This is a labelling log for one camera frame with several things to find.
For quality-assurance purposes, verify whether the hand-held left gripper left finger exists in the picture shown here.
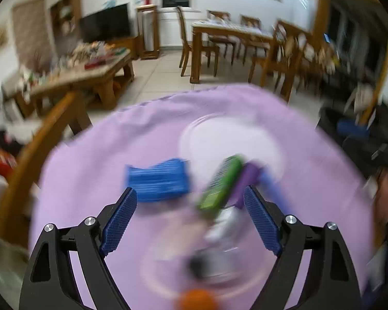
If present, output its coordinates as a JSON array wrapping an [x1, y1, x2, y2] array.
[[19, 187, 138, 310]]

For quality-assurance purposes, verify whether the wooden dining table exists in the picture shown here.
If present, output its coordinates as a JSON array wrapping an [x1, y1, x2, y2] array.
[[190, 21, 275, 84]]

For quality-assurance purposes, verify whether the pile of toys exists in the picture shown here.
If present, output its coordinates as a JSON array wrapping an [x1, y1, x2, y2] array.
[[19, 40, 130, 84]]

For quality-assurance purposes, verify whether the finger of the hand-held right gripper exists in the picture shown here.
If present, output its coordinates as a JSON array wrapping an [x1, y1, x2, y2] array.
[[337, 118, 371, 139]]

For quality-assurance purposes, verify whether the red pillow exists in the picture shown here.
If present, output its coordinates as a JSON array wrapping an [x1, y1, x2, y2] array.
[[0, 147, 17, 172]]

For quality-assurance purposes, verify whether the wooden dining chair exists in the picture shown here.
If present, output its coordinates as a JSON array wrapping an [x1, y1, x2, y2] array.
[[207, 10, 236, 65], [249, 21, 314, 102], [239, 15, 262, 33], [176, 6, 220, 77]]

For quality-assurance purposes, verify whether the blue snack packet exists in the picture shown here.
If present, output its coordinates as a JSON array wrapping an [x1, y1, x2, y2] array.
[[125, 158, 191, 202]]

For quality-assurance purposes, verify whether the wooden bookshelf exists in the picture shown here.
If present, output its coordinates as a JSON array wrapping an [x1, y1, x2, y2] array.
[[50, 0, 83, 39]]

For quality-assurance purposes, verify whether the purple wrapper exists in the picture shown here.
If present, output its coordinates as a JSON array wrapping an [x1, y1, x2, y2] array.
[[234, 161, 293, 210]]

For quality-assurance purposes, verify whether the wooden television stand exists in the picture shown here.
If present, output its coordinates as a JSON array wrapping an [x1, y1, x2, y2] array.
[[110, 37, 139, 60]]

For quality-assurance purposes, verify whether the orange fruit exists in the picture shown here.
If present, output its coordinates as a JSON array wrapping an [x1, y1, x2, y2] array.
[[178, 289, 217, 310]]

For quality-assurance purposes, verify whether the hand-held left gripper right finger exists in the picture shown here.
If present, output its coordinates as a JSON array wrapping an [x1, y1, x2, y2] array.
[[242, 185, 363, 310]]

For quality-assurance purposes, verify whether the tall wooden stand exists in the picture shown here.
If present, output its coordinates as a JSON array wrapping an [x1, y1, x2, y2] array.
[[136, 5, 160, 60]]

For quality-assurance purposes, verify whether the wooden door frame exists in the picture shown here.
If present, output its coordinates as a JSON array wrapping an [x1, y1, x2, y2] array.
[[317, 0, 388, 126]]

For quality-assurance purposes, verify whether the wooden coffee table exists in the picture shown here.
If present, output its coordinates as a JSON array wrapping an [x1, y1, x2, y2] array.
[[3, 50, 135, 118]]

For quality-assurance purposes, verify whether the clear glass plate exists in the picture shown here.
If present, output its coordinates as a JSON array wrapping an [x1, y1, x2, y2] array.
[[178, 113, 287, 181]]

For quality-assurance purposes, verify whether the striped roller blind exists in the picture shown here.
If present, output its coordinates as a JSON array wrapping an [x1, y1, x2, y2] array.
[[11, 0, 57, 68]]

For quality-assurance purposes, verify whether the green snack packet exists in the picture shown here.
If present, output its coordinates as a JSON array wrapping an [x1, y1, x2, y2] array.
[[196, 155, 244, 215]]

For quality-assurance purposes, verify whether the black television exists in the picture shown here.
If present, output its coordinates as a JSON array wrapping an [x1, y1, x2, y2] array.
[[80, 3, 131, 43]]

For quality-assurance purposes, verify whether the wooden chair backrest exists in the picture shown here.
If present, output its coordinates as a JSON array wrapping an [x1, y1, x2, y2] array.
[[0, 92, 93, 249]]

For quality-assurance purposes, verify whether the purple tablecloth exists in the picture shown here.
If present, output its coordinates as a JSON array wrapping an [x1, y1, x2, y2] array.
[[29, 84, 379, 310]]

